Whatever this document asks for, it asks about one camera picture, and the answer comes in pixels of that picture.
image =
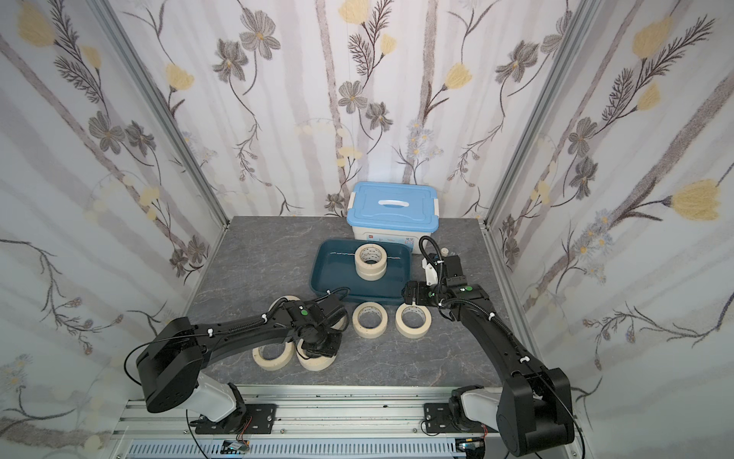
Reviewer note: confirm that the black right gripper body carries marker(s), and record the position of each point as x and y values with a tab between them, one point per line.
413	293

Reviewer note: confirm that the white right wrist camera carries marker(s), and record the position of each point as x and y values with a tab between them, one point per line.
430	272

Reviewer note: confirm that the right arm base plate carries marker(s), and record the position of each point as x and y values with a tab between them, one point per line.
437	419

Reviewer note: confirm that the masking tape roll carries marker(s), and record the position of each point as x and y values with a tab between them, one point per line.
314	364
342	323
279	302
413	321
370	320
276	363
371	262

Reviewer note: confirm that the teal plastic tray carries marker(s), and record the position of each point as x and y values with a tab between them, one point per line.
336	266

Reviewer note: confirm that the aluminium frame rail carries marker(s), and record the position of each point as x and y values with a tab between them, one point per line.
311	422

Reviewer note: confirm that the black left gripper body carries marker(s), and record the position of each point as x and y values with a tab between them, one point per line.
326	343

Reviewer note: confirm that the small circuit board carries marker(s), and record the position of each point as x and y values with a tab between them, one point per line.
230	447

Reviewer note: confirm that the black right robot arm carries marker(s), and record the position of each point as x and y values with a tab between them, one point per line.
533	410

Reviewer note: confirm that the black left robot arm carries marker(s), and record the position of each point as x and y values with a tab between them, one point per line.
171	367

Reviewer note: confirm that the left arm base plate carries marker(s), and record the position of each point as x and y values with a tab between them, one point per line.
258	419

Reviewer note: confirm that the white box with blue lid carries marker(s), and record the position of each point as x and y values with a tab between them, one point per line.
393	213

